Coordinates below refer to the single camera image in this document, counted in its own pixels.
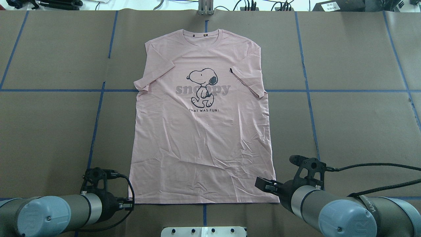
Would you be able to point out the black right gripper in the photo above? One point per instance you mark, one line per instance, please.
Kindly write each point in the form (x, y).
(285, 190)

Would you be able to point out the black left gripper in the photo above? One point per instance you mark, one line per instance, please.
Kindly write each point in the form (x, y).
(110, 201)

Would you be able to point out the pink t-shirt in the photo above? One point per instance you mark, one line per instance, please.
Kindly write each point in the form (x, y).
(202, 132)

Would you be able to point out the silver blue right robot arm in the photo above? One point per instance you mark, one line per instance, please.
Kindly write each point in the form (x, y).
(335, 216)

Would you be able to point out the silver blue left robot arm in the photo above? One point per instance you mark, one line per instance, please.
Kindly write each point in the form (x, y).
(50, 216)

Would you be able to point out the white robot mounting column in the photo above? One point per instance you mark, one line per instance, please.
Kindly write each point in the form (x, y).
(205, 231)

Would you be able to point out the brown paper table cover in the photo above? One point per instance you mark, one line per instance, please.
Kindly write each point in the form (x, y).
(345, 59)

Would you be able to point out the blue tape grid lines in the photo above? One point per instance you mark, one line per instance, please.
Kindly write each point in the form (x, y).
(306, 90)

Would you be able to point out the orange black power strip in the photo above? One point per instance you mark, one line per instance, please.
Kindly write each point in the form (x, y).
(265, 5)

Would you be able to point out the black box with white label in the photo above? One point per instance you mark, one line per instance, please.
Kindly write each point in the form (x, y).
(340, 6)

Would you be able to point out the black folded tripod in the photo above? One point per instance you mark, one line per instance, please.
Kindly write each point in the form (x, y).
(53, 4)

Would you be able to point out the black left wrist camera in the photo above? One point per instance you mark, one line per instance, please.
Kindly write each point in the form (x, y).
(96, 179)

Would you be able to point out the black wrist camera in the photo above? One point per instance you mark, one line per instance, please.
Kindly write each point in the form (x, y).
(311, 172)
(96, 179)

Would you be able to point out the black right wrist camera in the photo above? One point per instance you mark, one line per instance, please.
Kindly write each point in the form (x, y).
(311, 172)

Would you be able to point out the aluminium frame post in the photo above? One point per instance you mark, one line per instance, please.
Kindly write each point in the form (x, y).
(205, 7)

